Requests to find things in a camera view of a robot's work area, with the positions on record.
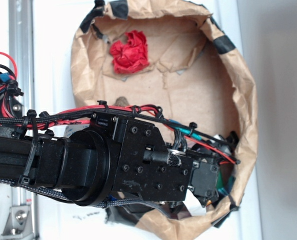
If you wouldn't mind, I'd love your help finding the white tray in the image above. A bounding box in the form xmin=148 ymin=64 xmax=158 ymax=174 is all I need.
xmin=32 ymin=0 xmax=262 ymax=240

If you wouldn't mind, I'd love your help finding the crumpled red paper ball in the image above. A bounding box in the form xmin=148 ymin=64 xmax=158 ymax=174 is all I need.
xmin=109 ymin=30 xmax=150 ymax=74

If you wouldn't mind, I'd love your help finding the aluminium extrusion rail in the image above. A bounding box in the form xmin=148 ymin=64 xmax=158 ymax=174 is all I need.
xmin=8 ymin=0 xmax=39 ymax=240

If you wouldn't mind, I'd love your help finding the green block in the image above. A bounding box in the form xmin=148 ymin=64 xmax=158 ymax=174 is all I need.
xmin=216 ymin=170 xmax=225 ymax=190

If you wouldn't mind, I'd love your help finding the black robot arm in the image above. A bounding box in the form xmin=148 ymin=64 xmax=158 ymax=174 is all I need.
xmin=0 ymin=112 xmax=239 ymax=209

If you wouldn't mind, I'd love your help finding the brown paper bag container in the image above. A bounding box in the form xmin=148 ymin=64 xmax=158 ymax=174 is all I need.
xmin=71 ymin=0 xmax=258 ymax=240

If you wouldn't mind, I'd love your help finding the metal corner bracket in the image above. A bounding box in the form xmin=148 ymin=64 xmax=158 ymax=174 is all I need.
xmin=0 ymin=205 xmax=35 ymax=240

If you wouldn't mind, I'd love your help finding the brown rock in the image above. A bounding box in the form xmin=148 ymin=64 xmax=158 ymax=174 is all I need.
xmin=114 ymin=96 xmax=129 ymax=107

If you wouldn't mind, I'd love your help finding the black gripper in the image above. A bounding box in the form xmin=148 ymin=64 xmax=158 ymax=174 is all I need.
xmin=168 ymin=134 xmax=239 ymax=213

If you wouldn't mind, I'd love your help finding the red and black cable bundle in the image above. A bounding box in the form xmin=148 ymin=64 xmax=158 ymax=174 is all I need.
xmin=0 ymin=51 xmax=241 ymax=166

